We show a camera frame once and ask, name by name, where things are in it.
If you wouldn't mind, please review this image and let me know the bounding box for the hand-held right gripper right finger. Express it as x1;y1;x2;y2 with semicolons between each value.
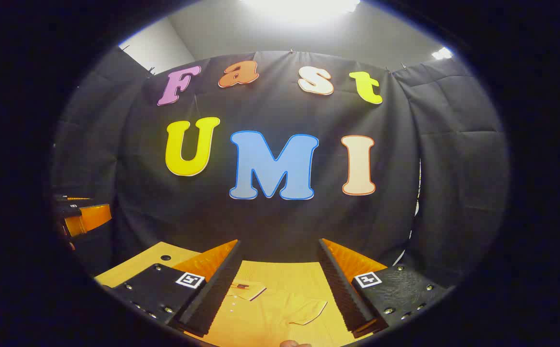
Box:
318;238;454;338

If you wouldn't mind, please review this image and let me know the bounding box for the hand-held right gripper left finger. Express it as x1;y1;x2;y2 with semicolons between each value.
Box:
101;240;243;338

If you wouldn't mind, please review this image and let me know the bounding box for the orange T-shirt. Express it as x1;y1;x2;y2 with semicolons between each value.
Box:
188;279;372;347

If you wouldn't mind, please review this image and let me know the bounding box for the black backdrop cloth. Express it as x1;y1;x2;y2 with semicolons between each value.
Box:
51;48;511;290

